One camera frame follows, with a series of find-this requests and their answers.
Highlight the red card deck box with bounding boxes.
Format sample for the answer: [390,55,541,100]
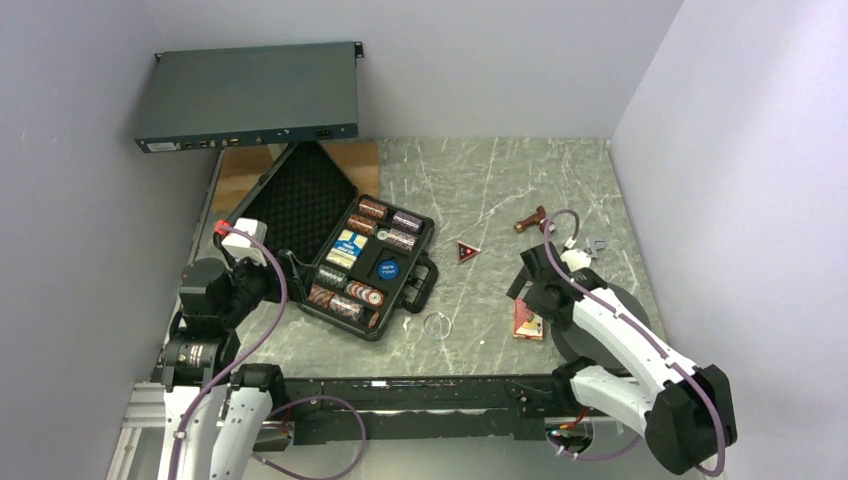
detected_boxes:
[512,298,544,341]

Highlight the blue white card deck box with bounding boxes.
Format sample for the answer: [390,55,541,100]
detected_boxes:
[325,229,369,270]

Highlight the grey chip stack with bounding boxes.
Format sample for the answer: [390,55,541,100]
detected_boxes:
[386,228,417,252]

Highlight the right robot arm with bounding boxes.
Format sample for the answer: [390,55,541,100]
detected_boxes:
[507,243,738,476]

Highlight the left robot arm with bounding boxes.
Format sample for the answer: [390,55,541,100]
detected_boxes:
[158,258,289,479]

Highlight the red yellow blue chip stack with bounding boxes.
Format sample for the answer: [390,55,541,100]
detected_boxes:
[307,284,336,309]

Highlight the red white loose chips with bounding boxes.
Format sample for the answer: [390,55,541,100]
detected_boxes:
[344,281,385,307]

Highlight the dark grey disc weight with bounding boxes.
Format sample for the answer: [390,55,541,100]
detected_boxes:
[550,283,650,376]

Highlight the orange blue chip stack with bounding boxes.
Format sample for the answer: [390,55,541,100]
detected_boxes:
[329,295,365,323]

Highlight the brown pipe fitting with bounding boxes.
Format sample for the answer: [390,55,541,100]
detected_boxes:
[513,206,547,233]

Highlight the black poker chip case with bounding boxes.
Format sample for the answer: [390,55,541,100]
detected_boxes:
[226,142,439,341]

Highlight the orange black chip stack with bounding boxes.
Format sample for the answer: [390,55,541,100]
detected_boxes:
[346,214,379,236]
[358,198,389,220]

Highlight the red triangular all-in marker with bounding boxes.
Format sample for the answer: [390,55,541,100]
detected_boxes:
[456,241,481,264]

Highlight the blue small blind button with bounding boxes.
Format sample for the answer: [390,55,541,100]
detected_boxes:
[376,259,400,281]

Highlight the purple chip stack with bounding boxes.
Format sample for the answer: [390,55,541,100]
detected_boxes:
[392,211,423,234]

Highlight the wooden board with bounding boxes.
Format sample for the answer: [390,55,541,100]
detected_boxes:
[211,140,380,214]

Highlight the dark green rack unit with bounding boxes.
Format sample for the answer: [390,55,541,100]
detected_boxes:
[133,41,365,153]

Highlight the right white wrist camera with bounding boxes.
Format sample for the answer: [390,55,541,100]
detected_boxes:
[560,249,592,272]

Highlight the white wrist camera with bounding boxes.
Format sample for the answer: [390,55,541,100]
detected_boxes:
[215,217,268,266]
[560,249,592,272]

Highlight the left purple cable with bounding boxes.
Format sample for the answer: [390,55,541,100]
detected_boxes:
[158,225,369,480]

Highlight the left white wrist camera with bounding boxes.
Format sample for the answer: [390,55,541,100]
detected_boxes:
[215,217,268,266]

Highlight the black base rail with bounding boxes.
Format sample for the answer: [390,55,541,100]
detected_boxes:
[271,374,605,449]

